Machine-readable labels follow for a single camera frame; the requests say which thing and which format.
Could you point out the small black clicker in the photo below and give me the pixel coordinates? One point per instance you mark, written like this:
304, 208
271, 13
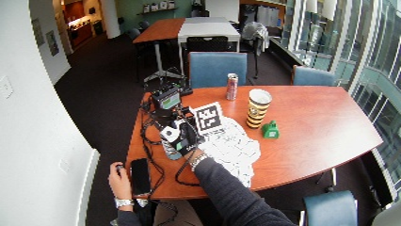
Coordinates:
120, 167

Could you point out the black smartphone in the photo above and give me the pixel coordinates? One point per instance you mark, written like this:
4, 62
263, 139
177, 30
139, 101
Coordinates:
140, 176

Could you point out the black device with screen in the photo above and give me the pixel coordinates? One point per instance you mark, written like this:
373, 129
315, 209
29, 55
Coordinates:
167, 100

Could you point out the white marker cube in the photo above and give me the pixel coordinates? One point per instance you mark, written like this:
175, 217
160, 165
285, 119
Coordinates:
207, 118

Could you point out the grey blue can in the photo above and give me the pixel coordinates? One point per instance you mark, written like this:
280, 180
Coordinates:
171, 151

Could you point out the silver wristwatch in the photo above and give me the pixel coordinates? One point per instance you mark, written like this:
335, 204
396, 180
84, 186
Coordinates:
123, 202

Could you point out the white patterned cloth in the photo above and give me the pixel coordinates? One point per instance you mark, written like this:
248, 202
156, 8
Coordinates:
233, 150

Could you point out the red drink can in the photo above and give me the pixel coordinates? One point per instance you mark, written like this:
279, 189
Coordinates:
232, 87

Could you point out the blue padded chair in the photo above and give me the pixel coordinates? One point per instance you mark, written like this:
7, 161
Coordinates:
217, 69
331, 209
313, 77

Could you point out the yellow black striped cup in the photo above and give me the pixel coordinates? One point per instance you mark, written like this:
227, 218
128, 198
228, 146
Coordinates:
257, 109

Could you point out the small green toy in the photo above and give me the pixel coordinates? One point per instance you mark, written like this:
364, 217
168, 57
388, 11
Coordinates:
271, 130

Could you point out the black mesh chair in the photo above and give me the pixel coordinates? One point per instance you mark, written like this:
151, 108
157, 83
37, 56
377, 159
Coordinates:
207, 44

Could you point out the brown wooden table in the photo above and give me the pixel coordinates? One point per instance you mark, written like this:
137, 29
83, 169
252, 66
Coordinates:
160, 30

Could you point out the white table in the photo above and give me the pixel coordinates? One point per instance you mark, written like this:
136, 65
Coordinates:
207, 29

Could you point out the grey jacket on chair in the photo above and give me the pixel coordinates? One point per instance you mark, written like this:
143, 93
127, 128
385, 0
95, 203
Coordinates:
256, 34

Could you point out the white glove camera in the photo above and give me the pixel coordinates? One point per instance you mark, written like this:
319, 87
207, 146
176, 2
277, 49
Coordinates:
169, 133

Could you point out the white wall switch plate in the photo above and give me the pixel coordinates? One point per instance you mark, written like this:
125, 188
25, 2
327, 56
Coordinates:
5, 87

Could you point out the wall shelf with frames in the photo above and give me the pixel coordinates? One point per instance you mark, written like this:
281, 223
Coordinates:
157, 7

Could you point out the framed wall picture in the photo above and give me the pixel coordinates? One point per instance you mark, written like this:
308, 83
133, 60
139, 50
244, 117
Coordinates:
37, 32
52, 43

